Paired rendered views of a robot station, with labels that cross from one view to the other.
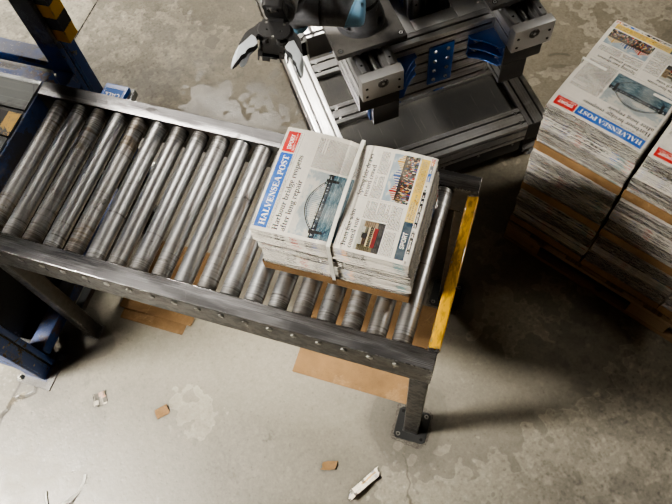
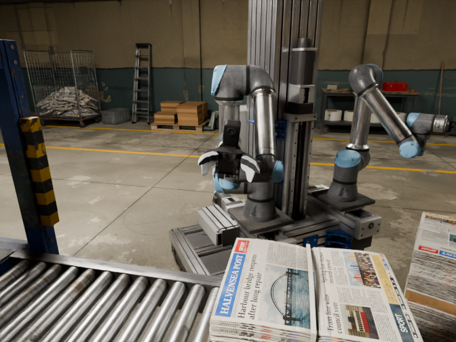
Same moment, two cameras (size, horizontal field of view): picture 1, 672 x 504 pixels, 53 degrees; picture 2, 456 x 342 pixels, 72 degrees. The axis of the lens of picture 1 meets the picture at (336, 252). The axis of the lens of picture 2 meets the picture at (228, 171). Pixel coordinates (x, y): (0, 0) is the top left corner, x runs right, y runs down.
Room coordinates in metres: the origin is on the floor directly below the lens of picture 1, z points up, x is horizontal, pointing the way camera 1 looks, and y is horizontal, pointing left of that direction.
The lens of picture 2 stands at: (0.28, 0.26, 1.48)
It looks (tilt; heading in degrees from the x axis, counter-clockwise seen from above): 19 degrees down; 346
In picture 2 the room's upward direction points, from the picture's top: straight up
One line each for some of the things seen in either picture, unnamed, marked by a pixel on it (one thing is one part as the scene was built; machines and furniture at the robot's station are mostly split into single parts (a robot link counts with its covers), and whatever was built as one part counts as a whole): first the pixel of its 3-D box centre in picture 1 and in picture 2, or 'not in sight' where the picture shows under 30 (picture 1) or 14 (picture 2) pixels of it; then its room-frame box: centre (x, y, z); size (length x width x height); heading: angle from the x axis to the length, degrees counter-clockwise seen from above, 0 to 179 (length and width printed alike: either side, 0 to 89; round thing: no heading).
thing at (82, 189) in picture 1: (87, 180); (24, 319); (1.12, 0.66, 0.78); 0.47 x 0.05 x 0.05; 154
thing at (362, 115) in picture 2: not in sight; (361, 120); (1.68, -0.78, 1.19); 0.15 x 0.12 x 0.55; 127
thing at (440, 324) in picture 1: (455, 270); not in sight; (0.65, -0.29, 0.81); 0.43 x 0.03 x 0.02; 154
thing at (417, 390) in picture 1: (415, 402); not in sight; (0.44, -0.16, 0.34); 0.06 x 0.06 x 0.68; 64
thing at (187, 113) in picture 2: not in sight; (182, 115); (7.67, -0.43, 0.28); 1.20 x 0.83 x 0.57; 64
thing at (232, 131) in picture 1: (250, 144); (184, 290); (1.17, 0.20, 0.74); 1.34 x 0.05 x 0.12; 64
